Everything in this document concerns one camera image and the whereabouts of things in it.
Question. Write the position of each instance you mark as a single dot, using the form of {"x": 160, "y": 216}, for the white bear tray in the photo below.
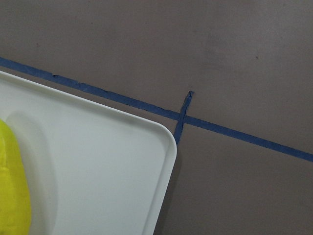
{"x": 91, "y": 169}

